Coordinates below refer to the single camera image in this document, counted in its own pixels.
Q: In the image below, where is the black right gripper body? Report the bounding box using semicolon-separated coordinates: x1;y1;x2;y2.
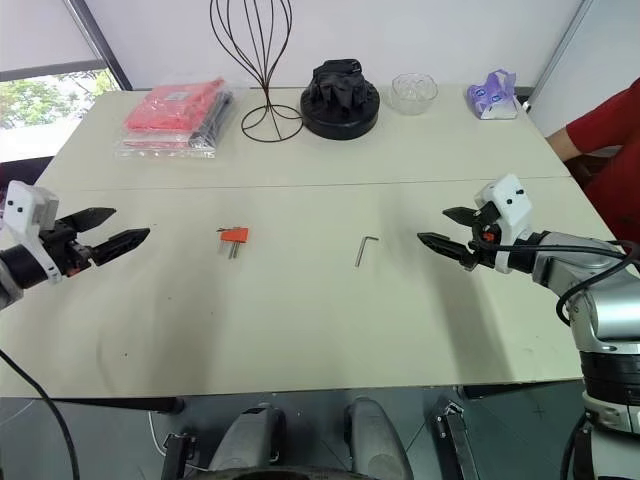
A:
467;205;502;271

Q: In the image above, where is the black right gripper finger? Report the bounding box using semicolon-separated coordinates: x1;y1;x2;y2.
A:
416;232;477;272
442;205;482;228

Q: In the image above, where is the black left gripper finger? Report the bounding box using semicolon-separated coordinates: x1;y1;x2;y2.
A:
91;227;152;268
55;206;118;233

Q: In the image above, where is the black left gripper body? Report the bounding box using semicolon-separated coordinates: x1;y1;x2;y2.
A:
39;221;97;279

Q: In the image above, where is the metal hex key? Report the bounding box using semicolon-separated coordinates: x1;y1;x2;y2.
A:
355;235;380;269

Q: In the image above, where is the clear bag with red cloth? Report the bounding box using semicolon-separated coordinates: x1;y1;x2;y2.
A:
113;130;220;163

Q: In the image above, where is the purple tissue pack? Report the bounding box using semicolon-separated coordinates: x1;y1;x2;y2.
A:
466;69;522;123

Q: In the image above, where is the clear glass bowl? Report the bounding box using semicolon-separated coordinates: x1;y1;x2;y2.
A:
390;72;441;118

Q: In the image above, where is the red bagged clothing package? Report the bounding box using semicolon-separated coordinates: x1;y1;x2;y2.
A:
122;75;227;137

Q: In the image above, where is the black round base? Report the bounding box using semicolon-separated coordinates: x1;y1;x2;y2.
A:
299;82;383;141

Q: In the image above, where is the black bagged clothing package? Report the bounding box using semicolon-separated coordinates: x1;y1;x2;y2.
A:
188;85;237;151

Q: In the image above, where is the person's red shirt torso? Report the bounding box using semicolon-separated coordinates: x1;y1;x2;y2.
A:
566;76;640;242

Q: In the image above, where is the black crumpled cloth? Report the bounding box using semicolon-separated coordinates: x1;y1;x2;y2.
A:
310;58;370;119

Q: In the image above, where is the white roller blind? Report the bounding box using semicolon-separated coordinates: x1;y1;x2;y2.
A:
0;0;109;81

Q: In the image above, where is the grey rounded robot leg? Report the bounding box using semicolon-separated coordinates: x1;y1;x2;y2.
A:
207;401;290;475
343;396;415;480

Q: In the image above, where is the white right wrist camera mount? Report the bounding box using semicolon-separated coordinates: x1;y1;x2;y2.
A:
471;173;536;274

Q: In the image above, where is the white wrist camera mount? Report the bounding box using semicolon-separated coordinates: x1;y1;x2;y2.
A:
471;173;536;274
0;180;61;287

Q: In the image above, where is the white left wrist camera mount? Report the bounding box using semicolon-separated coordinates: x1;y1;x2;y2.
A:
0;180;61;287

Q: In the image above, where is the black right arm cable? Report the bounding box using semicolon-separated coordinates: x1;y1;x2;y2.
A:
479;238;640;329

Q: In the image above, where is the dark window frame bar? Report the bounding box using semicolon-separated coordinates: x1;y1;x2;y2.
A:
63;0;135;93

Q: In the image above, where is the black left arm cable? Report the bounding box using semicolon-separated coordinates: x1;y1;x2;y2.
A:
0;348;82;480

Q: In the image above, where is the black table leg bracket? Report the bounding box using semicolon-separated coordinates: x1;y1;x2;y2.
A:
160;431;200;480
430;396;475;480

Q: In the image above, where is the thin white cable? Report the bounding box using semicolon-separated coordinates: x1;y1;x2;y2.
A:
146;413;167;455

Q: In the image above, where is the grey partition frame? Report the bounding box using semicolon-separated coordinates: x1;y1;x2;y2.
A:
530;0;602;94

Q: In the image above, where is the brown wire hat stand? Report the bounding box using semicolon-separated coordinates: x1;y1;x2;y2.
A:
209;0;305;143

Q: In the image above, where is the black cable under arm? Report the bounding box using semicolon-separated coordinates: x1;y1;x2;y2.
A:
558;427;587;480

